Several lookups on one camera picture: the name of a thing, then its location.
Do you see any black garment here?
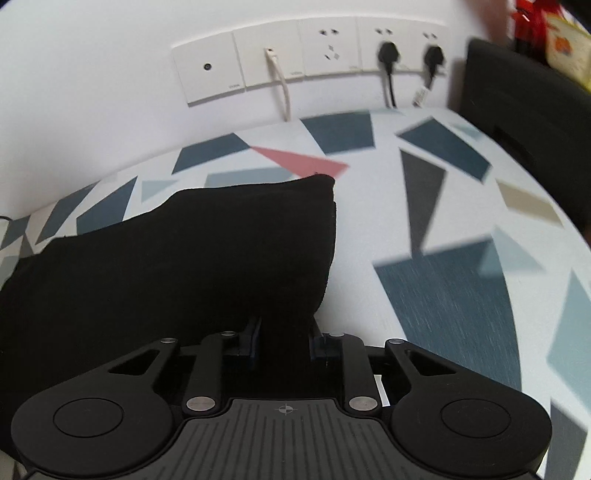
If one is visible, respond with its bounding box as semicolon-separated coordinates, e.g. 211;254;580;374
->
0;172;338;370

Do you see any geometric patterned tablecloth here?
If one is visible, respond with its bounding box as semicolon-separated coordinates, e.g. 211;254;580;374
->
1;109;590;479

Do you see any black power plug left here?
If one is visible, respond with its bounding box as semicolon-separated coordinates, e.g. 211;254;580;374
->
378;41;400;109

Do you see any black power plug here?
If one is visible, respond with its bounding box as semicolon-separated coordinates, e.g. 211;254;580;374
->
424;44;446;90
378;41;400;109

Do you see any black power plug right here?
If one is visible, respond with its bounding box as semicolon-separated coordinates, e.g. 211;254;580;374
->
424;44;446;90

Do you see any black storage box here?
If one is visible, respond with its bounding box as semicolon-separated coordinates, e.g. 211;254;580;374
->
459;39;590;239

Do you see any red flower decoration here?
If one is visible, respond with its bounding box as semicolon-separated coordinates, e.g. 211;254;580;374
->
511;0;561;50

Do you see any cream printed mug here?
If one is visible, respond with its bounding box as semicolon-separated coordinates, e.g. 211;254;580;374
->
546;14;590;91

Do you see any white wall socket panel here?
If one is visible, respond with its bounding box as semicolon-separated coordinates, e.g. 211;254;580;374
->
171;16;451;105

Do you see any white network cable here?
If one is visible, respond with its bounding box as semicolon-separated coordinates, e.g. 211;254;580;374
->
263;46;294;122

